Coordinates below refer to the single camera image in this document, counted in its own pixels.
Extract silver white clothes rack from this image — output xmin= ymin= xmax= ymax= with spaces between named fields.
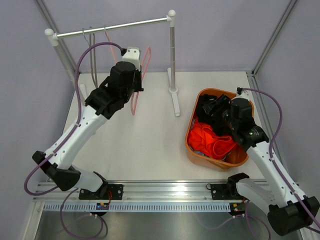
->
xmin=44 ymin=9 xmax=181 ymax=117

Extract pink hanger with black shorts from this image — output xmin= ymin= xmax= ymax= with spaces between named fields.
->
xmin=130 ymin=46 xmax=152 ymax=116

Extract white slotted cable duct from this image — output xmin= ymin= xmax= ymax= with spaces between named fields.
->
xmin=43 ymin=201 xmax=231 ymax=213

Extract grey clothes hanger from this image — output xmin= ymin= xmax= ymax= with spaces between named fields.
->
xmin=83 ymin=33 xmax=98 ymax=88

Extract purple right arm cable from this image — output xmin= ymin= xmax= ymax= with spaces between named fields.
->
xmin=241 ymin=87 xmax=320 ymax=235

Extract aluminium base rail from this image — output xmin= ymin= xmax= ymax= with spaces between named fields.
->
xmin=33 ymin=181 xmax=271 ymax=203

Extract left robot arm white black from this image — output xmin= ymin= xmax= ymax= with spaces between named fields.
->
xmin=32 ymin=61 xmax=143 ymax=200

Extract black shorts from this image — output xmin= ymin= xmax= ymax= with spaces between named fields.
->
xmin=195 ymin=94 xmax=232 ymax=137

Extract light blue shorts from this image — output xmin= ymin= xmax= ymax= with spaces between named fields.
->
xmin=192 ymin=150 xmax=228 ymax=162

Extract orange shorts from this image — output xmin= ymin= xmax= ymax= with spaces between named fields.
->
xmin=187 ymin=118 xmax=237 ymax=155

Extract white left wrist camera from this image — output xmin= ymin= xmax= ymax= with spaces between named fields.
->
xmin=121 ymin=46 xmax=141 ymax=71

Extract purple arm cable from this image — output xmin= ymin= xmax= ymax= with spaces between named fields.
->
xmin=241 ymin=87 xmax=320 ymax=235
xmin=23 ymin=41 xmax=125 ymax=196

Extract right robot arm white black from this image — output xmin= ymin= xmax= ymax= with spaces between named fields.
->
xmin=202 ymin=93 xmax=320 ymax=236

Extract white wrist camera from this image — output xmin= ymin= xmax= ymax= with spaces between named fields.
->
xmin=236 ymin=87 xmax=250 ymax=100
xmin=121 ymin=46 xmax=141 ymax=71

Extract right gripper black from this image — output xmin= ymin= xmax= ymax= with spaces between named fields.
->
xmin=202 ymin=94 xmax=238 ymax=131

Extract orange plastic basket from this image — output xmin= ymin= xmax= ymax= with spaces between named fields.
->
xmin=185 ymin=88 xmax=249 ymax=170

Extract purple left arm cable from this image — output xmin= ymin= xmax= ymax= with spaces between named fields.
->
xmin=23 ymin=41 xmax=125 ymax=196

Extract pink hanger with orange shorts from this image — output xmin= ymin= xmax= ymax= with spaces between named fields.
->
xmin=104 ymin=30 xmax=117 ymax=64

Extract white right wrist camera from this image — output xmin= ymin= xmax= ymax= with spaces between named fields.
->
xmin=236 ymin=87 xmax=250 ymax=100

